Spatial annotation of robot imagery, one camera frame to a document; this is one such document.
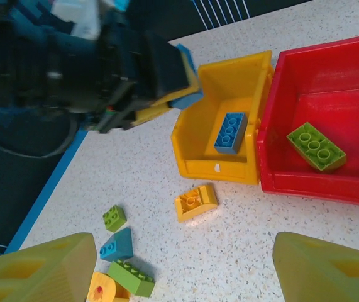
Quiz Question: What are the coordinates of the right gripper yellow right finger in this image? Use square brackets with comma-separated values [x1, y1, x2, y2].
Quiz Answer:
[273, 232, 359, 302]

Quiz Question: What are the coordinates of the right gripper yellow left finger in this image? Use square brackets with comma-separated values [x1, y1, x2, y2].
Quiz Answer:
[0, 232, 97, 302]

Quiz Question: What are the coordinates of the blue sloped brick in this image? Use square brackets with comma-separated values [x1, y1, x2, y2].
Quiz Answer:
[99, 226, 135, 262]
[170, 43, 206, 111]

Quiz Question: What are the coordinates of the yellow plastic bin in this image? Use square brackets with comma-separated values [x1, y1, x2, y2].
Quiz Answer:
[170, 50, 274, 185]

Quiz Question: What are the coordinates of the yellow round brick red print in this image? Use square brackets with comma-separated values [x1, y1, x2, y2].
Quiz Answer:
[86, 272, 132, 302]

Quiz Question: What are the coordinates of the blue two-by-four brick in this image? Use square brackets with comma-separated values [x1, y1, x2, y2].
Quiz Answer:
[213, 112, 250, 155]

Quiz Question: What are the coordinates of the green two-by-four brick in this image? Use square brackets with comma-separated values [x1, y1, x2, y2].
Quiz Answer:
[106, 259, 156, 298]
[285, 121, 347, 173]

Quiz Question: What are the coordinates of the green two-by-two brick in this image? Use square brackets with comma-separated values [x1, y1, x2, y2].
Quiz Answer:
[102, 204, 128, 233]

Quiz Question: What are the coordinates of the yellow curved brick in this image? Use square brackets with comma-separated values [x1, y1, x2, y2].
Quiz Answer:
[174, 184, 219, 223]

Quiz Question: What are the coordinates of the red plastic bin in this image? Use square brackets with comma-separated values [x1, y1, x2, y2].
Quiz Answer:
[257, 31, 359, 210]

